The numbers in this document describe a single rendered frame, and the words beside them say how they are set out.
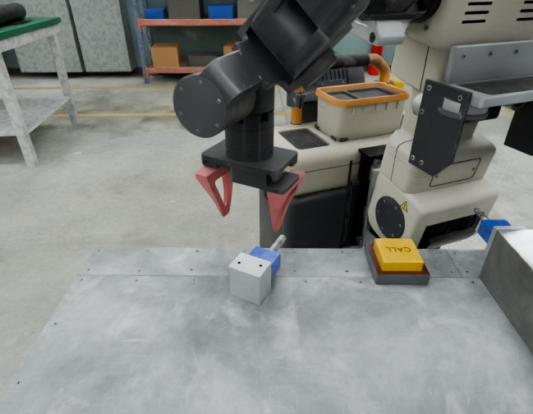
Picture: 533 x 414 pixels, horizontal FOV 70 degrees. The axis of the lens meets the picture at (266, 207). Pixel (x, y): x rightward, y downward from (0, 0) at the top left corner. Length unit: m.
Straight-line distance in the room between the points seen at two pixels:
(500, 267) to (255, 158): 0.38
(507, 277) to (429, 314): 0.12
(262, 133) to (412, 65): 0.49
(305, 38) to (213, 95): 0.10
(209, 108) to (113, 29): 5.33
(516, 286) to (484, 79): 0.38
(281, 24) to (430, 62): 0.48
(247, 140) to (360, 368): 0.30
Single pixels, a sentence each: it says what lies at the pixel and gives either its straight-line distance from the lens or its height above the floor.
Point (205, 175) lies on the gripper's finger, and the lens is 0.47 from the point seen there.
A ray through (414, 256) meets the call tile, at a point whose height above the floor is 0.84.
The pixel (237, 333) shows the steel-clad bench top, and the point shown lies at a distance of 0.52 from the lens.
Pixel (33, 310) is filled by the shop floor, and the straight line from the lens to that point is 1.92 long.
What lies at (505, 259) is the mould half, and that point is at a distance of 0.62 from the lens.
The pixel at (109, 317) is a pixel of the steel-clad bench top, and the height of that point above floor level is 0.80.
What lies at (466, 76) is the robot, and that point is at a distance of 0.78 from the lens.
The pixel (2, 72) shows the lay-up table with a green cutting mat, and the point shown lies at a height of 0.67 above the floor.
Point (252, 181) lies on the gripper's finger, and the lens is 0.43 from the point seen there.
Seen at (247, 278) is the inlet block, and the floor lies 0.85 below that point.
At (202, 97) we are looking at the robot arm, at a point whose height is 1.11.
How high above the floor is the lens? 1.20
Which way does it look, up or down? 31 degrees down
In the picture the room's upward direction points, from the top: straight up
